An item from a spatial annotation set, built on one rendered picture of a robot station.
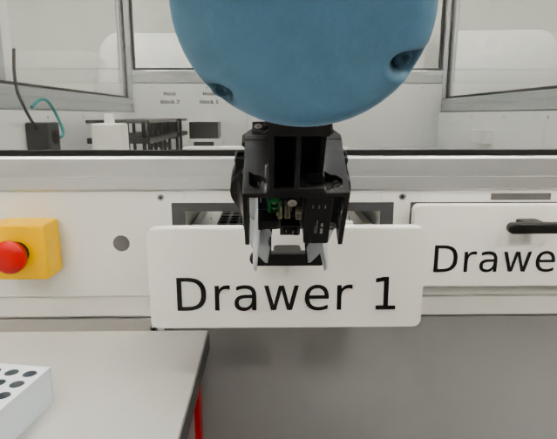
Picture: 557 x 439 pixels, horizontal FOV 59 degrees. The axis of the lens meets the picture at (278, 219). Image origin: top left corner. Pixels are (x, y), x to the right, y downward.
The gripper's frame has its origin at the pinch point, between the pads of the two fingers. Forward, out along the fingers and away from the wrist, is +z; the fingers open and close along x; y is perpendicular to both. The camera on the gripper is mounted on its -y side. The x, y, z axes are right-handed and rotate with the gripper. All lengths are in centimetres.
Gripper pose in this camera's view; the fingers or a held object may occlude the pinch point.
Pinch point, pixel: (288, 245)
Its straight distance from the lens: 46.9
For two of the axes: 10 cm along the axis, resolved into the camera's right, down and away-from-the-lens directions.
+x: 10.0, 0.0, 0.2
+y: 0.2, 7.3, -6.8
